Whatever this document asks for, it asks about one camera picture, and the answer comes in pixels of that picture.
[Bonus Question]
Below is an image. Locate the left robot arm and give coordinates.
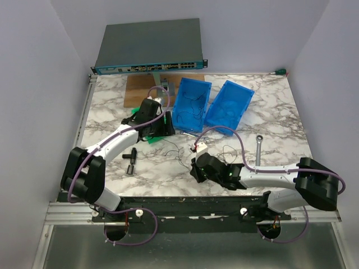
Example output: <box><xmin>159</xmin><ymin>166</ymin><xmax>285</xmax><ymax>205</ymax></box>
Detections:
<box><xmin>60</xmin><ymin>97</ymin><xmax>175</xmax><ymax>221</ymax></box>

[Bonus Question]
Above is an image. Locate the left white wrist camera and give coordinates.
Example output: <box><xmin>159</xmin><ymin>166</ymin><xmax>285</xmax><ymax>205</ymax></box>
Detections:
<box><xmin>148</xmin><ymin>96</ymin><xmax>164</xmax><ymax>105</ymax></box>

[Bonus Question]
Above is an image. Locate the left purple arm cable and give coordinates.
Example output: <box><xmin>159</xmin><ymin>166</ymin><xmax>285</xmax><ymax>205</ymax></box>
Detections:
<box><xmin>68</xmin><ymin>86</ymin><xmax>172</xmax><ymax>248</ymax></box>

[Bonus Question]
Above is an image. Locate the chrome combination wrench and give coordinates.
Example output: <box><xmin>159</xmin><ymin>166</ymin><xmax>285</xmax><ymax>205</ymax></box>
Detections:
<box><xmin>179</xmin><ymin>131</ymin><xmax>209</xmax><ymax>141</ymax></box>

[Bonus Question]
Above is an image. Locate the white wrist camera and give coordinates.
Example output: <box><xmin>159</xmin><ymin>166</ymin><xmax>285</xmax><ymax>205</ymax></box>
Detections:
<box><xmin>190</xmin><ymin>142</ymin><xmax>208</xmax><ymax>155</ymax></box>
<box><xmin>148</xmin><ymin>96</ymin><xmax>164</xmax><ymax>105</ymax></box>

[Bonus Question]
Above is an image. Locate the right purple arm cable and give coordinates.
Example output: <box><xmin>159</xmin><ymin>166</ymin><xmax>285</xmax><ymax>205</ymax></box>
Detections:
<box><xmin>192</xmin><ymin>126</ymin><xmax>346</xmax><ymax>244</ymax></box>

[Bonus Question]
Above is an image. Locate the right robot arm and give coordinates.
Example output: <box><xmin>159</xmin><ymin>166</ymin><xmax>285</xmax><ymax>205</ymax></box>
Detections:
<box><xmin>190</xmin><ymin>153</ymin><xmax>339</xmax><ymax>220</ymax></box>

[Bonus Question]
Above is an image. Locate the black T-shaped tool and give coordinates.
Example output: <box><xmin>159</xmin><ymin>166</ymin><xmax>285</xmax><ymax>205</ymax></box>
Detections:
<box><xmin>122</xmin><ymin>147</ymin><xmax>137</xmax><ymax>165</ymax></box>

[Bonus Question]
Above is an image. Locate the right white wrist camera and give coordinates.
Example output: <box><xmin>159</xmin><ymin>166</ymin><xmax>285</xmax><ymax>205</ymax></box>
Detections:
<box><xmin>190</xmin><ymin>142</ymin><xmax>208</xmax><ymax>155</ymax></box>

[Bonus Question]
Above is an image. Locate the grey network switch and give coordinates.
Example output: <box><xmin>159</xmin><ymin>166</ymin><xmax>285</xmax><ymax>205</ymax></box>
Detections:
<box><xmin>91</xmin><ymin>18</ymin><xmax>208</xmax><ymax>75</ymax></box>

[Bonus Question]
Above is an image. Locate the green handled screwdriver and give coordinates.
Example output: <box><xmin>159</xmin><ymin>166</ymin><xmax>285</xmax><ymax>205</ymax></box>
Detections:
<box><xmin>270</xmin><ymin>68</ymin><xmax>288</xmax><ymax>76</ymax></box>

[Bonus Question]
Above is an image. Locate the aluminium side rail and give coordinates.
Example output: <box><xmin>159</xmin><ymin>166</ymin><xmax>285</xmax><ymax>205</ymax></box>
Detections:
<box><xmin>72</xmin><ymin>75</ymin><xmax>98</xmax><ymax>148</ymax></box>

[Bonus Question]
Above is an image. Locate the grey ratchet wrench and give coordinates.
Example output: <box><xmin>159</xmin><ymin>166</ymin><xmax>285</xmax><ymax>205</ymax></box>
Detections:
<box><xmin>255</xmin><ymin>134</ymin><xmax>263</xmax><ymax>166</ymax></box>

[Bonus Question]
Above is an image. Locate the small dark metal socket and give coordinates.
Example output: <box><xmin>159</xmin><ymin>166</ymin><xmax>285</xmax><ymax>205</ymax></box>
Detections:
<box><xmin>126</xmin><ymin>164</ymin><xmax>135</xmax><ymax>175</ymax></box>

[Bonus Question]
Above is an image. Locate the green plastic bin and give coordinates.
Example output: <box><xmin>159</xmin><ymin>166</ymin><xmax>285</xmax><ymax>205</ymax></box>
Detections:
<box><xmin>131</xmin><ymin>107</ymin><xmax>164</xmax><ymax>144</ymax></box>

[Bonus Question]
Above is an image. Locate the wooden base board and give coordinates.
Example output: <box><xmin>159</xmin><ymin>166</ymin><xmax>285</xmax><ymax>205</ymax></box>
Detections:
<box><xmin>123</xmin><ymin>73</ymin><xmax>205</xmax><ymax>108</ymax></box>

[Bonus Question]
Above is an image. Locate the right blue plastic bin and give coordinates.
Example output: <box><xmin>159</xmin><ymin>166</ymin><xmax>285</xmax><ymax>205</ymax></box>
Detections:
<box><xmin>204</xmin><ymin>80</ymin><xmax>255</xmax><ymax>130</ymax></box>

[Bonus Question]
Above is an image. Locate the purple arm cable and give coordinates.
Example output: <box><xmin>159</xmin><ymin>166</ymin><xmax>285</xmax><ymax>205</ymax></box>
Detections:
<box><xmin>192</xmin><ymin>126</ymin><xmax>346</xmax><ymax>244</ymax></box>
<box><xmin>68</xmin><ymin>86</ymin><xmax>172</xmax><ymax>248</ymax></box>

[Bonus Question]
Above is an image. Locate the left blue plastic bin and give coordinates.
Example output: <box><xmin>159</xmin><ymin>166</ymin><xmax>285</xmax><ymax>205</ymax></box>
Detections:
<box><xmin>172</xmin><ymin>78</ymin><xmax>211</xmax><ymax>132</ymax></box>

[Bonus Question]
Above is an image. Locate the blue plastic bin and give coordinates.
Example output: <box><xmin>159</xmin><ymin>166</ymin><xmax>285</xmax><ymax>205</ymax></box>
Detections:
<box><xmin>204</xmin><ymin>80</ymin><xmax>255</xmax><ymax>130</ymax></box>
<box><xmin>172</xmin><ymin>78</ymin><xmax>211</xmax><ymax>132</ymax></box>

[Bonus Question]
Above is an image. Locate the blue thin cable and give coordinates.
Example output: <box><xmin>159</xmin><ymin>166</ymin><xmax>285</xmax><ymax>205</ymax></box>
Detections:
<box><xmin>215</xmin><ymin>99</ymin><xmax>242</xmax><ymax>127</ymax></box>

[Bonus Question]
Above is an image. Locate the grey metal stand bracket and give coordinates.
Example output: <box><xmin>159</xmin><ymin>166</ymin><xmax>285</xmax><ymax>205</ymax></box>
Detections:
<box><xmin>153</xmin><ymin>72</ymin><xmax>175</xmax><ymax>96</ymax></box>

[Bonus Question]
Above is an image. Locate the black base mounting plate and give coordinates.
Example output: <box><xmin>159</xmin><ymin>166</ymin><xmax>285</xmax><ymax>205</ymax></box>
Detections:
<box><xmin>91</xmin><ymin>196</ymin><xmax>290</xmax><ymax>234</ymax></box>

